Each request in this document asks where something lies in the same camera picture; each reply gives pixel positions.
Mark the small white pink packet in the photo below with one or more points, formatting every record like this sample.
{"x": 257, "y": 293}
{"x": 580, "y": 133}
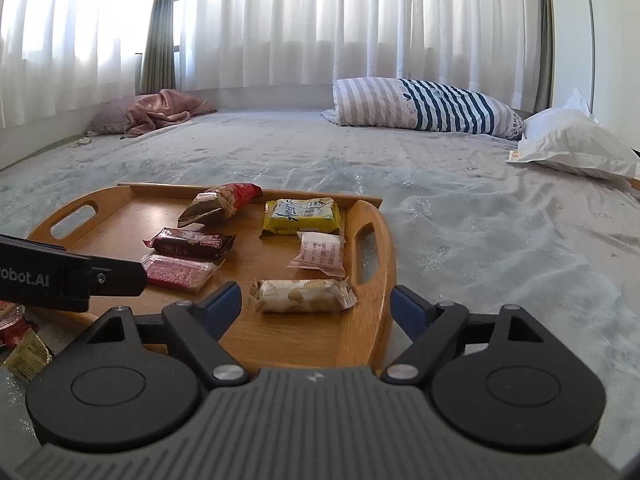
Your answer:
{"x": 320, "y": 255}

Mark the white pillow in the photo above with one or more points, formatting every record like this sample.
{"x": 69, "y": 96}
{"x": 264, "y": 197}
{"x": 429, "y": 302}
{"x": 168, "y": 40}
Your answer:
{"x": 575, "y": 142}

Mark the pink cloth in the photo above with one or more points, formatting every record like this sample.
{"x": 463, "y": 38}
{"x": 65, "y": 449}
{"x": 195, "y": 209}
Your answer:
{"x": 165, "y": 110}

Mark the yellow snack packet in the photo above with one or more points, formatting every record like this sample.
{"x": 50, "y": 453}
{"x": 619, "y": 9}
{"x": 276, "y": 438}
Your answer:
{"x": 302, "y": 215}

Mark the brown red snack packet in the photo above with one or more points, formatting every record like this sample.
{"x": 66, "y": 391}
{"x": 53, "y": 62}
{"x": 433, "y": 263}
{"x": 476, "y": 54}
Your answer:
{"x": 220, "y": 202}

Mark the striped pillow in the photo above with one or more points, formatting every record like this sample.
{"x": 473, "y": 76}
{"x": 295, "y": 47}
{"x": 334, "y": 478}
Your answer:
{"x": 425, "y": 107}

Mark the white wardrobe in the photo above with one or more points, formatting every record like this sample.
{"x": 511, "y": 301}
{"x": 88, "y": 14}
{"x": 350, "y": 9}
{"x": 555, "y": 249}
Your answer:
{"x": 615, "y": 35}

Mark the clear pink wafer packet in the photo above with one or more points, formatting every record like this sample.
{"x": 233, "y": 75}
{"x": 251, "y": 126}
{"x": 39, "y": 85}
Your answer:
{"x": 175, "y": 271}

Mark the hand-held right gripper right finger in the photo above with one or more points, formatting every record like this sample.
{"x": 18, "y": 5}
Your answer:
{"x": 407, "y": 310}

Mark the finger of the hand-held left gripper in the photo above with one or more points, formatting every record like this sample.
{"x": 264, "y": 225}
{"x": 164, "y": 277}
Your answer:
{"x": 120, "y": 279}

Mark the white sheer curtain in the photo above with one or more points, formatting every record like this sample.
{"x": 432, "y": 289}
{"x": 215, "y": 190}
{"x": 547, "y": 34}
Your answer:
{"x": 325, "y": 20}

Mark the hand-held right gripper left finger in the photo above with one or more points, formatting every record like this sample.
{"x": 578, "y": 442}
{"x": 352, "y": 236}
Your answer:
{"x": 222, "y": 307}

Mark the small white object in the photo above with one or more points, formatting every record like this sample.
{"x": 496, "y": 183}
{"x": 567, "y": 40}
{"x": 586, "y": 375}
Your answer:
{"x": 84, "y": 140}

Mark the grey green curtain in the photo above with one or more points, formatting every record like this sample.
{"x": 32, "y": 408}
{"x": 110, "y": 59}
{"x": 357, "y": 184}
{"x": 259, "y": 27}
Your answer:
{"x": 159, "y": 35}
{"x": 545, "y": 35}

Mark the red peanut bag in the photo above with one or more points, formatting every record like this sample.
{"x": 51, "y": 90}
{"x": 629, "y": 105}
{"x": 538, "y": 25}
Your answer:
{"x": 10, "y": 330}

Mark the olive gold snack packet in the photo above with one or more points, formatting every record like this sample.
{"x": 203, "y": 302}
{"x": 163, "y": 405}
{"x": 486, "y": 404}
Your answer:
{"x": 27, "y": 357}

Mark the purple pillow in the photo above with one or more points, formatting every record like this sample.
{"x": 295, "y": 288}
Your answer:
{"x": 112, "y": 115}

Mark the dark maroon snack packet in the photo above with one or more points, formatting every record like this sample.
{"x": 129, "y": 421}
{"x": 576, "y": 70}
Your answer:
{"x": 192, "y": 242}

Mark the beige cracker packet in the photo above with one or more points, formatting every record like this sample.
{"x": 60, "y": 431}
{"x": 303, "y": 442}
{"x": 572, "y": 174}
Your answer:
{"x": 302, "y": 295}

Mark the wooden tray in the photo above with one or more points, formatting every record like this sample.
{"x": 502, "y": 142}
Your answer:
{"x": 300, "y": 340}

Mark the light blue snowflake bedspread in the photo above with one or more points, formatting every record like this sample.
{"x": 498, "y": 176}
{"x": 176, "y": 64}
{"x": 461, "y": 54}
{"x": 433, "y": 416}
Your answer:
{"x": 475, "y": 235}

